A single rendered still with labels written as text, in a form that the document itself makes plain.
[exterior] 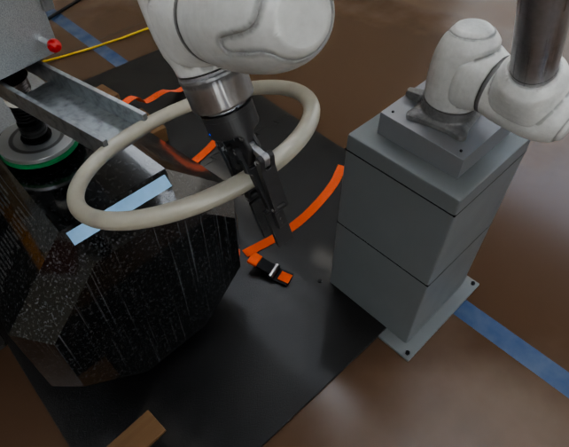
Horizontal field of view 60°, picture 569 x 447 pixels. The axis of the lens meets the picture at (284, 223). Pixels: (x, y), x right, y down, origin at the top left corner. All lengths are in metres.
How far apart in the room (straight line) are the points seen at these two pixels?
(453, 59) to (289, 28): 0.94
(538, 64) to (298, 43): 0.80
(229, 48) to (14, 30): 0.90
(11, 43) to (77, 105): 0.19
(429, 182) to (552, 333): 1.03
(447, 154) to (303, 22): 1.01
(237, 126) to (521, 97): 0.76
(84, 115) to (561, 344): 1.86
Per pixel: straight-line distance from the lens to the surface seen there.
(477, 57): 1.36
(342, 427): 1.86
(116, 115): 1.23
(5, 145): 1.59
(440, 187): 1.42
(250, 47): 0.47
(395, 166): 1.47
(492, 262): 2.37
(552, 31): 1.12
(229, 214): 1.62
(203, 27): 0.51
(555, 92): 1.28
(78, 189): 0.96
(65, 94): 1.35
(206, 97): 0.65
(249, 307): 2.04
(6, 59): 1.35
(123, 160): 1.50
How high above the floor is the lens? 1.75
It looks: 49 degrees down
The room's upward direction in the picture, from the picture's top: straight up
